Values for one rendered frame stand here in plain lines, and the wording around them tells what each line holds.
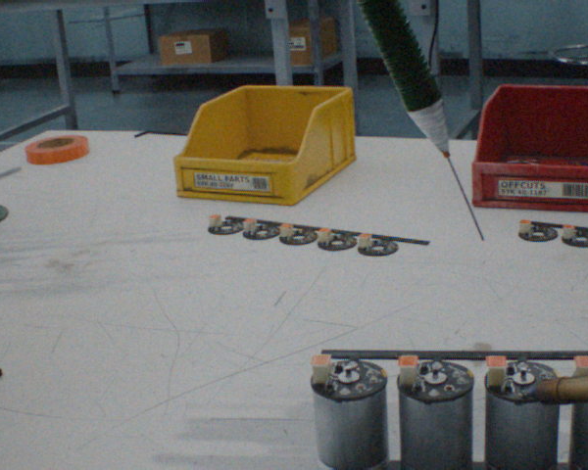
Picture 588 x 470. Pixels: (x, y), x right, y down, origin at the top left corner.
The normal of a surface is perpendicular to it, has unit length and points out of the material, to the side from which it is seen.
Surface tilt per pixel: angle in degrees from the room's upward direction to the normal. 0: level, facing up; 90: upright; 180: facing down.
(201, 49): 91
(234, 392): 0
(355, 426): 90
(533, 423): 90
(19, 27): 90
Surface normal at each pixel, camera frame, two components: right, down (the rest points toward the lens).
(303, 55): -0.38, 0.38
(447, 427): 0.11, 0.33
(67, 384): -0.08, -0.94
